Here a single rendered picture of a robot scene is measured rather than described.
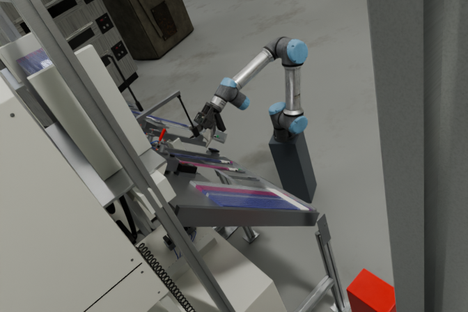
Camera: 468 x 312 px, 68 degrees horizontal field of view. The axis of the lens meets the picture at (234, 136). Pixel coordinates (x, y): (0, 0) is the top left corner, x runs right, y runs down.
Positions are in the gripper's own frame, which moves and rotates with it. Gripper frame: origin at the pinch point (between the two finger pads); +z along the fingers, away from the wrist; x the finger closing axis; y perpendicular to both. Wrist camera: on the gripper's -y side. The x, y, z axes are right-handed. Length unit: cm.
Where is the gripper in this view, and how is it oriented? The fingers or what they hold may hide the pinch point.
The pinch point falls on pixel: (198, 143)
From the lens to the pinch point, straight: 173.9
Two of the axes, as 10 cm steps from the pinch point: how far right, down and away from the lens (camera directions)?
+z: -4.9, 8.7, -0.6
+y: -6.2, -4.0, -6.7
